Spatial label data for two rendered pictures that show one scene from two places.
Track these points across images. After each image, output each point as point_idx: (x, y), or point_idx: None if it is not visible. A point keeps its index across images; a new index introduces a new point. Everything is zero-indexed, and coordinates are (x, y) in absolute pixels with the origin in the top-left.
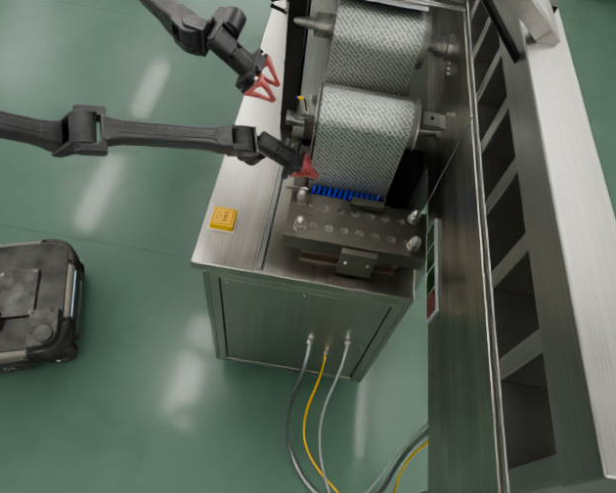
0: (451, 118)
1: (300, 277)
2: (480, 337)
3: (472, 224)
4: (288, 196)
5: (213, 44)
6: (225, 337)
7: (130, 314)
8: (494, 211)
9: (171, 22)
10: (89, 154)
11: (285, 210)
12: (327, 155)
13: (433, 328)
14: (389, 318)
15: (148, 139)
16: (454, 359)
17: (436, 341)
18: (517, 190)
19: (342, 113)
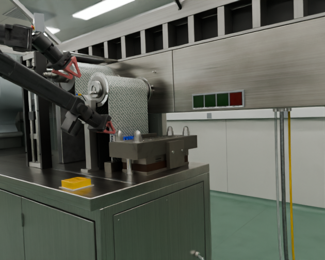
0: (153, 76)
1: (160, 176)
2: (278, 33)
3: (222, 45)
4: (95, 172)
5: (41, 35)
6: None
7: None
8: (225, 32)
9: (5, 26)
10: None
11: (103, 174)
12: (116, 110)
13: (249, 98)
14: (206, 195)
15: (33, 72)
16: (277, 65)
17: (259, 93)
18: (226, 17)
19: (115, 79)
